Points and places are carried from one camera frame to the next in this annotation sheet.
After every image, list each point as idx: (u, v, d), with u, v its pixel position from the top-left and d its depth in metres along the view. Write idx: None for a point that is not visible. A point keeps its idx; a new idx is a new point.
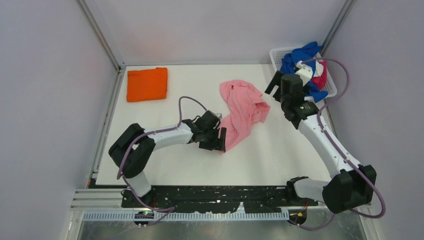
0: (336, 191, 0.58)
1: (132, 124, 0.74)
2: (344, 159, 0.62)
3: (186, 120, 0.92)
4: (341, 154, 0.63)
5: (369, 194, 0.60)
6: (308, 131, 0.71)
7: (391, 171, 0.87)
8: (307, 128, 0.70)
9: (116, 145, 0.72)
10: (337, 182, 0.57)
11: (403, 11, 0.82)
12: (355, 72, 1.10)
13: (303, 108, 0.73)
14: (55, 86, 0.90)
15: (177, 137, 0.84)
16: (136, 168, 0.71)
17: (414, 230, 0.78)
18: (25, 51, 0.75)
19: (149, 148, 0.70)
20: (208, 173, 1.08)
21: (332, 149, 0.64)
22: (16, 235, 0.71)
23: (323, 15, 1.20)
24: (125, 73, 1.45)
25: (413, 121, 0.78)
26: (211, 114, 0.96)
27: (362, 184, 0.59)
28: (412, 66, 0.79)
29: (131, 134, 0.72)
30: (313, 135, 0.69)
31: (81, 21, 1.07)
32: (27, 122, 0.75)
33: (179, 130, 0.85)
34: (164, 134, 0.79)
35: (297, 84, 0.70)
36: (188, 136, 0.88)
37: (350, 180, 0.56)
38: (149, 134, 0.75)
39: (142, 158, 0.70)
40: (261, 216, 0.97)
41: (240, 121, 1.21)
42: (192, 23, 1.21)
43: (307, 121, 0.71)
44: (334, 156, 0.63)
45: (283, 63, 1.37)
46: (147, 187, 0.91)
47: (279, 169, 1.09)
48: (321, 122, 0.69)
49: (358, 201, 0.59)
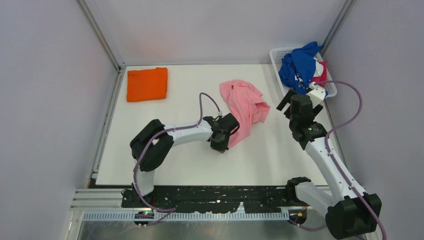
0: (339, 219, 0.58)
1: (153, 120, 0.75)
2: (348, 186, 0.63)
3: (208, 118, 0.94)
4: (346, 181, 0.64)
5: (373, 223, 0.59)
6: (314, 154, 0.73)
7: (392, 171, 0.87)
8: (313, 149, 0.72)
9: (138, 139, 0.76)
10: (340, 209, 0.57)
11: (403, 11, 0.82)
12: (356, 72, 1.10)
13: (311, 129, 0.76)
14: (55, 86, 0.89)
15: (197, 135, 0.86)
16: (155, 162, 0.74)
17: (413, 230, 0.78)
18: (24, 51, 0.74)
19: (167, 145, 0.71)
20: (208, 173, 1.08)
21: (337, 174, 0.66)
22: (16, 235, 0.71)
23: (323, 15, 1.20)
24: (125, 73, 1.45)
25: (413, 121, 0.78)
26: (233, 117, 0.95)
27: (366, 214, 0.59)
28: (412, 67, 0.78)
29: (152, 130, 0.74)
30: (319, 157, 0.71)
31: (81, 20, 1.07)
32: (26, 122, 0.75)
33: (200, 128, 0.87)
34: (184, 132, 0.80)
35: (306, 106, 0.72)
36: (208, 135, 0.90)
37: (354, 207, 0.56)
38: (169, 131, 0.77)
39: (160, 153, 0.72)
40: (262, 216, 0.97)
41: (240, 121, 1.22)
42: (192, 23, 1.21)
43: (314, 142, 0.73)
44: (339, 182, 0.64)
45: (283, 63, 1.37)
46: (150, 186, 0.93)
47: (280, 169, 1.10)
48: (328, 145, 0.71)
49: (362, 229, 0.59)
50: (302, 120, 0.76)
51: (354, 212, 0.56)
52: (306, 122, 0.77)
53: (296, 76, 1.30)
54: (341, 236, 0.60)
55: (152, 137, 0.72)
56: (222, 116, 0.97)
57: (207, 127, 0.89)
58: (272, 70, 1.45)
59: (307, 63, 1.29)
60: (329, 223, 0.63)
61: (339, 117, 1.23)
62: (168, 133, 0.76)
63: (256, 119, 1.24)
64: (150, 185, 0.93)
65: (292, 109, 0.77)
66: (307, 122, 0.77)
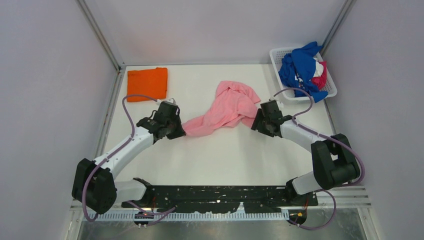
0: (318, 162, 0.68)
1: (83, 161, 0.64)
2: (316, 135, 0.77)
3: (141, 121, 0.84)
4: (313, 133, 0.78)
5: (352, 162, 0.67)
6: (289, 130, 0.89)
7: (392, 171, 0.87)
8: (286, 127, 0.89)
9: (76, 189, 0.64)
10: (315, 152, 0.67)
11: (403, 12, 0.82)
12: (356, 72, 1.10)
13: (280, 118, 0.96)
14: (54, 87, 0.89)
15: (137, 147, 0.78)
16: (106, 200, 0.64)
17: (414, 231, 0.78)
18: (24, 51, 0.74)
19: (109, 178, 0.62)
20: (209, 173, 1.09)
21: (305, 132, 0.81)
22: (15, 236, 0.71)
23: (323, 15, 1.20)
24: (125, 73, 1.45)
25: (414, 121, 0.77)
26: (167, 104, 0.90)
27: (341, 154, 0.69)
28: (412, 67, 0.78)
29: (86, 170, 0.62)
30: (291, 130, 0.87)
31: (80, 21, 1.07)
32: (26, 122, 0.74)
33: (137, 138, 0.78)
34: (119, 155, 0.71)
35: (272, 104, 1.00)
36: (150, 138, 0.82)
37: (324, 146, 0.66)
38: (102, 165, 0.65)
39: (105, 189, 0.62)
40: (261, 216, 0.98)
41: (214, 116, 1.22)
42: (192, 22, 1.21)
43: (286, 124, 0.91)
44: (309, 136, 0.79)
45: (283, 63, 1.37)
46: (142, 190, 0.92)
47: (279, 169, 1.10)
48: (294, 120, 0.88)
49: (346, 169, 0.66)
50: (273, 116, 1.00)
51: (327, 151, 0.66)
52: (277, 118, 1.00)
53: (296, 76, 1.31)
54: (332, 184, 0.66)
55: (88, 178, 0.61)
56: (156, 110, 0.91)
57: (142, 129, 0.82)
58: (273, 70, 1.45)
59: (307, 63, 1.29)
60: (318, 177, 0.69)
61: (339, 116, 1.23)
62: (102, 166, 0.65)
63: (230, 123, 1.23)
64: (142, 186, 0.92)
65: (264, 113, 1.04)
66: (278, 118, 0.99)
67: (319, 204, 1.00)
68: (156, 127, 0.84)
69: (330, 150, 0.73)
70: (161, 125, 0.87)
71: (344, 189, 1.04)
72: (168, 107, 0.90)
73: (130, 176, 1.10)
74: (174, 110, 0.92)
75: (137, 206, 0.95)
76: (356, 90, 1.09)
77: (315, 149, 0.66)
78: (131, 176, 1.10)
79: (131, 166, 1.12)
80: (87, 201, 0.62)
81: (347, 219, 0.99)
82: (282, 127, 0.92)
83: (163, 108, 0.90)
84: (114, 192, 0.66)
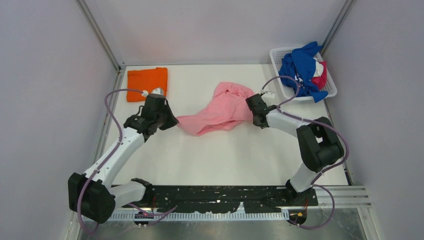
0: (305, 146, 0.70)
1: (73, 175, 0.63)
2: (301, 120, 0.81)
3: (128, 121, 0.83)
4: (298, 118, 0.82)
5: (337, 142, 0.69)
6: (275, 119, 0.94)
7: (392, 171, 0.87)
8: (272, 116, 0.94)
9: (72, 203, 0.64)
10: (301, 135, 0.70)
11: (402, 12, 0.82)
12: (356, 72, 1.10)
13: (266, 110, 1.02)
14: (54, 87, 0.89)
15: (128, 151, 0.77)
16: (105, 208, 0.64)
17: (414, 231, 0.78)
18: (24, 52, 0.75)
19: (103, 190, 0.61)
20: (208, 173, 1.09)
21: (291, 119, 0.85)
22: (16, 236, 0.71)
23: (323, 14, 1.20)
24: (125, 73, 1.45)
25: (414, 121, 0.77)
26: (152, 98, 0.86)
27: (325, 136, 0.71)
28: (412, 67, 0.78)
29: (78, 184, 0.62)
30: (279, 119, 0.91)
31: (80, 21, 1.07)
32: (26, 123, 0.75)
33: (126, 141, 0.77)
34: (109, 163, 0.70)
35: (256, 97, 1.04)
36: (140, 137, 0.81)
37: (309, 129, 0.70)
38: (93, 177, 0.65)
39: (102, 200, 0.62)
40: (261, 216, 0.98)
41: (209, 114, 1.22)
42: (191, 22, 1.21)
43: (272, 114, 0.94)
44: (294, 121, 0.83)
45: (283, 63, 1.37)
46: (142, 191, 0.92)
47: (279, 169, 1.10)
48: (280, 108, 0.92)
49: (333, 151, 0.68)
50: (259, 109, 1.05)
51: (311, 134, 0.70)
52: None
53: (296, 76, 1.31)
54: (319, 164, 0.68)
55: (81, 192, 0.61)
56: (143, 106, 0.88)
57: (131, 129, 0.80)
58: (272, 70, 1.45)
59: (307, 63, 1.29)
60: (306, 162, 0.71)
61: (339, 116, 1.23)
62: (94, 179, 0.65)
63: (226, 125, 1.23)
64: (142, 187, 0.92)
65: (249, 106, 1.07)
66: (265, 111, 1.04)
67: (319, 204, 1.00)
68: (144, 126, 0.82)
69: (315, 134, 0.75)
70: (149, 122, 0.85)
71: (344, 189, 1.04)
72: (155, 99, 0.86)
73: (131, 176, 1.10)
74: (161, 102, 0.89)
75: (137, 207, 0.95)
76: (356, 90, 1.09)
77: (301, 133, 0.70)
78: (131, 176, 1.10)
79: (131, 166, 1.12)
80: (85, 212, 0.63)
81: (347, 219, 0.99)
82: (268, 117, 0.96)
83: (150, 101, 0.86)
84: (112, 199, 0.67)
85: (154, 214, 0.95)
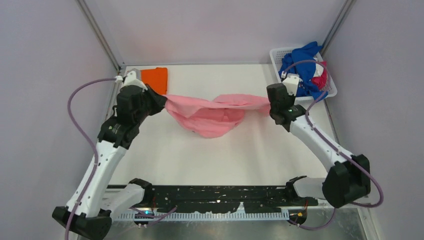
0: (332, 183, 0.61)
1: (55, 210, 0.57)
2: (336, 152, 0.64)
3: (102, 132, 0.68)
4: (333, 148, 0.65)
5: (367, 184, 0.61)
6: (298, 131, 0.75)
7: (391, 171, 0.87)
8: (296, 127, 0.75)
9: None
10: (333, 174, 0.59)
11: (402, 12, 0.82)
12: (356, 72, 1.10)
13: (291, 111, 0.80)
14: (55, 88, 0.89)
15: (110, 168, 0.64)
16: (102, 226, 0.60)
17: (413, 231, 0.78)
18: (25, 53, 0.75)
19: (89, 222, 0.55)
20: (208, 173, 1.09)
21: (323, 144, 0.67)
22: (17, 236, 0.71)
23: (323, 14, 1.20)
24: (125, 73, 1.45)
25: (413, 121, 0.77)
26: (123, 97, 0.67)
27: (357, 175, 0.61)
28: (411, 67, 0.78)
29: (63, 218, 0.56)
30: (303, 133, 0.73)
31: (81, 21, 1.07)
32: (27, 123, 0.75)
33: (103, 159, 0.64)
34: (90, 190, 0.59)
35: (281, 90, 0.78)
36: (120, 149, 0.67)
37: (345, 171, 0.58)
38: (76, 210, 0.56)
39: (93, 228, 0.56)
40: (261, 216, 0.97)
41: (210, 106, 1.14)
42: (191, 22, 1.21)
43: (296, 121, 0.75)
44: (327, 150, 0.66)
45: (283, 63, 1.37)
46: (140, 193, 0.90)
47: (280, 169, 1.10)
48: (309, 120, 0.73)
49: (358, 192, 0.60)
50: (281, 104, 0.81)
51: (346, 176, 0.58)
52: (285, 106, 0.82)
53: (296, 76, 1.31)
54: (342, 204, 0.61)
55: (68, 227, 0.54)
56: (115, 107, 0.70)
57: (109, 144, 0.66)
58: (272, 70, 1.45)
59: (307, 63, 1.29)
60: (327, 193, 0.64)
61: (339, 116, 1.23)
62: (77, 212, 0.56)
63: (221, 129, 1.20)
64: (139, 189, 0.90)
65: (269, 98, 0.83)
66: (287, 107, 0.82)
67: (319, 204, 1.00)
68: (122, 137, 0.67)
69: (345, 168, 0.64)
70: (128, 127, 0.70)
71: None
72: (128, 99, 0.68)
73: (131, 176, 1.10)
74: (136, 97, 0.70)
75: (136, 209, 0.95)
76: (356, 90, 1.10)
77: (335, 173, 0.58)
78: (131, 176, 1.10)
79: (131, 166, 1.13)
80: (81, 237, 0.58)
81: (347, 219, 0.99)
82: (292, 124, 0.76)
83: (121, 103, 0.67)
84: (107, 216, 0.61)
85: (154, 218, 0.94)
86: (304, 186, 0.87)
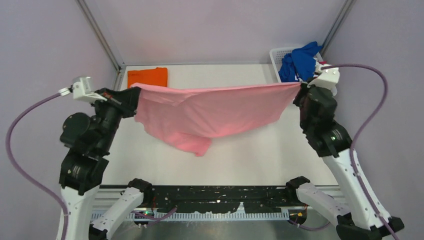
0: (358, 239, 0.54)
1: None
2: (375, 213, 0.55)
3: (62, 178, 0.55)
4: (373, 207, 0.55)
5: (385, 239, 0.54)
6: (336, 169, 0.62)
7: (391, 171, 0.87)
8: (336, 166, 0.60)
9: None
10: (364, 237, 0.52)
11: (402, 12, 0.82)
12: (356, 72, 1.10)
13: (334, 137, 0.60)
14: (55, 87, 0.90)
15: (85, 213, 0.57)
16: None
17: (414, 230, 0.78)
18: (25, 52, 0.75)
19: None
20: (208, 173, 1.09)
21: (363, 198, 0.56)
22: (16, 235, 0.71)
23: (323, 14, 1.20)
24: (125, 73, 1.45)
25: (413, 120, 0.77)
26: (66, 137, 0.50)
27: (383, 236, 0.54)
28: (412, 66, 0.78)
29: None
30: (342, 175, 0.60)
31: (81, 21, 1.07)
32: (27, 123, 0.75)
33: (73, 208, 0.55)
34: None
35: (329, 108, 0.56)
36: (90, 191, 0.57)
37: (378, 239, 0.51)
38: None
39: None
40: (261, 216, 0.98)
41: (203, 114, 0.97)
42: (191, 22, 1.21)
43: (339, 159, 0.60)
44: (365, 207, 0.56)
45: (283, 63, 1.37)
46: (139, 198, 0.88)
47: (280, 169, 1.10)
48: (354, 163, 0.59)
49: None
50: (321, 123, 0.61)
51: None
52: (325, 126, 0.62)
53: (296, 76, 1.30)
54: None
55: None
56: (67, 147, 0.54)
57: (74, 190, 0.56)
58: (272, 70, 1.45)
59: (307, 63, 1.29)
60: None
61: (339, 116, 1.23)
62: None
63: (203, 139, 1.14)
64: (137, 194, 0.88)
65: (309, 110, 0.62)
66: (327, 128, 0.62)
67: None
68: (84, 183, 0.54)
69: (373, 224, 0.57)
70: (92, 165, 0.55)
71: None
72: (76, 141, 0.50)
73: (130, 176, 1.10)
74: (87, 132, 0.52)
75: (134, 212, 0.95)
76: (357, 90, 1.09)
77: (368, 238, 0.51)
78: (131, 176, 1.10)
79: (131, 167, 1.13)
80: None
81: None
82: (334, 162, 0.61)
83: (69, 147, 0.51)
84: None
85: (155, 220, 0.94)
86: (314, 201, 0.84)
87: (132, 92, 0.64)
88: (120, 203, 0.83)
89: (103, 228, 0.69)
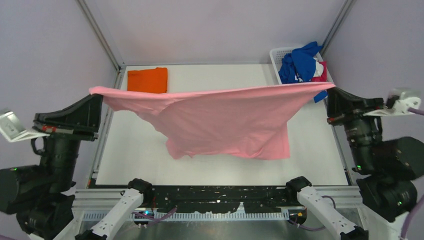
0: None
1: None
2: None
3: (25, 229, 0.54)
4: None
5: None
6: (383, 227, 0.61)
7: None
8: (382, 222, 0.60)
9: None
10: None
11: (402, 11, 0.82)
12: (356, 72, 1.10)
13: (401, 201, 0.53)
14: (55, 86, 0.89)
15: None
16: None
17: None
18: (25, 51, 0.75)
19: None
20: (208, 174, 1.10)
21: None
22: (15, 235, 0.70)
23: (323, 14, 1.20)
24: (125, 73, 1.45)
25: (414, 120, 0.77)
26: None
27: None
28: (412, 66, 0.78)
29: None
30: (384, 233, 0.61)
31: (80, 20, 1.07)
32: (27, 122, 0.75)
33: None
34: None
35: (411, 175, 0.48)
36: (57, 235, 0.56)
37: None
38: None
39: None
40: (261, 216, 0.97)
41: (195, 119, 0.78)
42: (191, 22, 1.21)
43: (392, 224, 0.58)
44: None
45: (283, 63, 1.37)
46: (138, 199, 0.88)
47: (280, 169, 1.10)
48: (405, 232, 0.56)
49: None
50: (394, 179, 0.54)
51: None
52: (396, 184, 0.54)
53: (296, 76, 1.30)
54: None
55: None
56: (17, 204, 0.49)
57: (39, 237, 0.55)
58: (272, 70, 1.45)
59: (307, 63, 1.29)
60: None
61: None
62: None
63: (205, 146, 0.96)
64: (136, 196, 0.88)
65: (385, 162, 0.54)
66: (397, 185, 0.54)
67: None
68: (45, 231, 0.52)
69: None
70: (48, 213, 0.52)
71: (345, 189, 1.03)
72: (11, 208, 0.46)
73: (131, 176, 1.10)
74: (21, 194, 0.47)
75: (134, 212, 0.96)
76: (357, 90, 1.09)
77: None
78: (132, 176, 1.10)
79: (131, 167, 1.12)
80: None
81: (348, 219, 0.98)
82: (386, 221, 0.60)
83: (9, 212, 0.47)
84: None
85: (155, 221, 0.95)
86: (316, 210, 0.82)
87: (97, 99, 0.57)
88: (120, 206, 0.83)
89: (103, 234, 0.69)
